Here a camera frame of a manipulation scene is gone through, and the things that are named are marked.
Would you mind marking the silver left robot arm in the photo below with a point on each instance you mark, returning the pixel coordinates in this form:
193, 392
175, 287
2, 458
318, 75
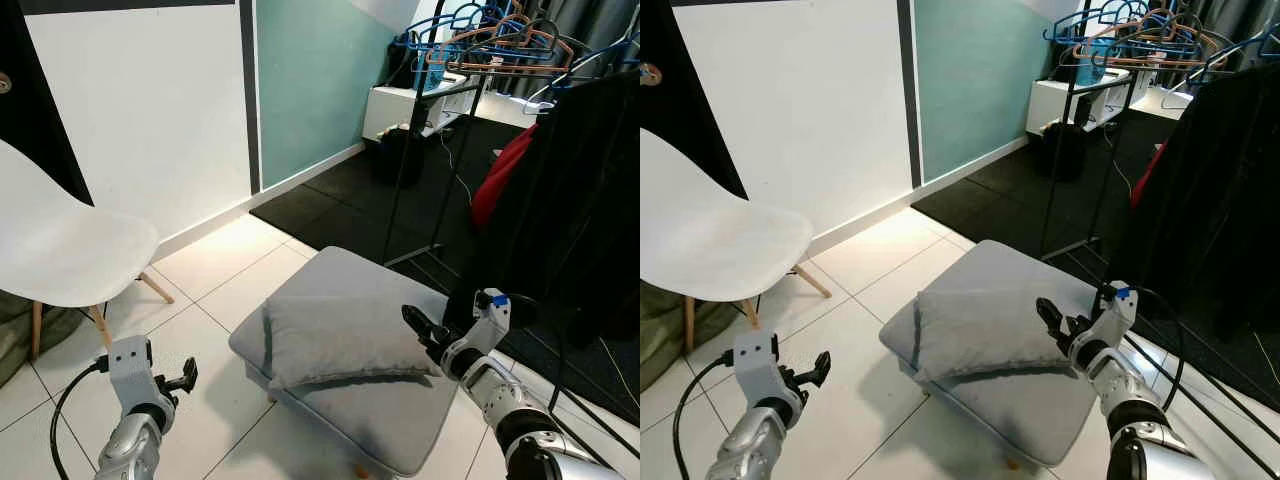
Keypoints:
750, 440
130, 445

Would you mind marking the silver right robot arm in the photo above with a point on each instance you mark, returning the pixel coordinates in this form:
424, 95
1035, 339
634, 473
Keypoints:
520, 420
1140, 420

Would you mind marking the grey pillow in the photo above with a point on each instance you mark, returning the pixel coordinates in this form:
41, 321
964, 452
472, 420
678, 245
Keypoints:
340, 340
990, 335

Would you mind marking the white plastic chair wooden legs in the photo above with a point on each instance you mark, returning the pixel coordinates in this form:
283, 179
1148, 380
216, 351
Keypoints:
730, 240
70, 250

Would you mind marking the grey upholstered footstool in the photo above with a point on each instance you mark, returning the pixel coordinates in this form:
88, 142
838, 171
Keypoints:
380, 420
1040, 410

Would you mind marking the green cloth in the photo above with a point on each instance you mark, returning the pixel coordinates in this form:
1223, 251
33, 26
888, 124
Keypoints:
15, 335
660, 330

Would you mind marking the black waste bin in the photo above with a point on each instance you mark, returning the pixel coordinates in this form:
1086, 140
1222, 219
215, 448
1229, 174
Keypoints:
398, 158
1062, 152

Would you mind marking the black metal clothes rack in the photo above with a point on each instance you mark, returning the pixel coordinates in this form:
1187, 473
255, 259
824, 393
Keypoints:
415, 150
1075, 150

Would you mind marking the red hanging garment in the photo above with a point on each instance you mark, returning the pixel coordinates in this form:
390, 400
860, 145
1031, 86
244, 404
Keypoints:
1148, 180
500, 175

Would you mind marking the black hanging garment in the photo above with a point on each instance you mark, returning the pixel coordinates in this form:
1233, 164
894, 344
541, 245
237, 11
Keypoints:
580, 200
1220, 190

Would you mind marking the white low cabinet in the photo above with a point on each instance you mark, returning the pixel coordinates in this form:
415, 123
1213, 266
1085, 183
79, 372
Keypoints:
385, 105
1050, 100

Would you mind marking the blue basket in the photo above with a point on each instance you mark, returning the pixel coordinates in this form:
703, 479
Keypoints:
425, 65
1092, 62

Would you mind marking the blue plastic clothes hanger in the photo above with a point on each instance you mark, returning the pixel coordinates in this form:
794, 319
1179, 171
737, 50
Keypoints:
420, 32
1075, 25
560, 92
1190, 95

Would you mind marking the brown clothes hanger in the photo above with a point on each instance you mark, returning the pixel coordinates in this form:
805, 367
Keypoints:
460, 45
1100, 45

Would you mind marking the dark grey curtain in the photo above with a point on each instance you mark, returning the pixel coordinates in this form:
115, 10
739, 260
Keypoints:
1240, 15
590, 20

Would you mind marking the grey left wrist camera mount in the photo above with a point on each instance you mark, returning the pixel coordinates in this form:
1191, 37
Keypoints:
128, 368
756, 362

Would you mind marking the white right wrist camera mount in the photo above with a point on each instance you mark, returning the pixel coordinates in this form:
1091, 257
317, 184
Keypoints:
490, 318
1113, 312

